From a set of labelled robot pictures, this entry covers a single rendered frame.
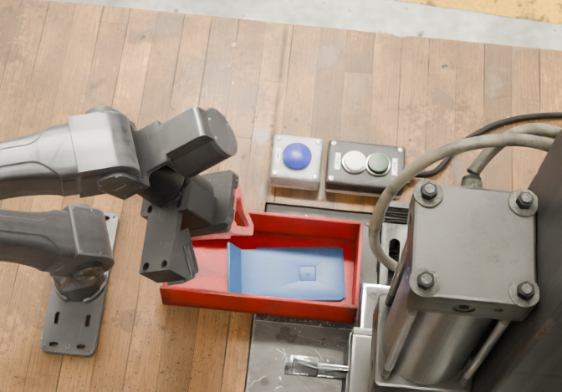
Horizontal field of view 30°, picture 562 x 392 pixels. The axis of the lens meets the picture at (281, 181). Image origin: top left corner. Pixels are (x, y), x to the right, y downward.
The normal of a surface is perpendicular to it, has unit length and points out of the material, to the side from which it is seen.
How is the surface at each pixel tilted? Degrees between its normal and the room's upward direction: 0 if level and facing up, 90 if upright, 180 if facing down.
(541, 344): 90
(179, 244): 57
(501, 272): 0
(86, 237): 42
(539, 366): 90
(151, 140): 32
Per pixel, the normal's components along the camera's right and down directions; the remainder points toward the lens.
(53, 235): 0.67, -0.47
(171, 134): -0.49, -0.26
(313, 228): -0.10, 0.89
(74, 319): 0.03, -0.44
